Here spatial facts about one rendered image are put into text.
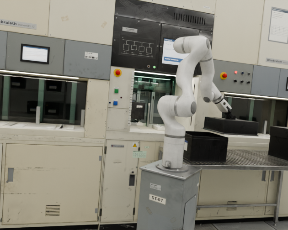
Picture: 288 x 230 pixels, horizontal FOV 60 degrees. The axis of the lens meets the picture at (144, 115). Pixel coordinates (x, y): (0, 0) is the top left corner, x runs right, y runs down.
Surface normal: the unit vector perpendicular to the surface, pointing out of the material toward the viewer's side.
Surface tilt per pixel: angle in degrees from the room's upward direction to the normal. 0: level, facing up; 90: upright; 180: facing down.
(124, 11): 90
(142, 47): 90
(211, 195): 90
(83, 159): 90
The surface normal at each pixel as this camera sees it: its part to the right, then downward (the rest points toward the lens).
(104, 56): 0.24, 0.07
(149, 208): -0.51, 0.00
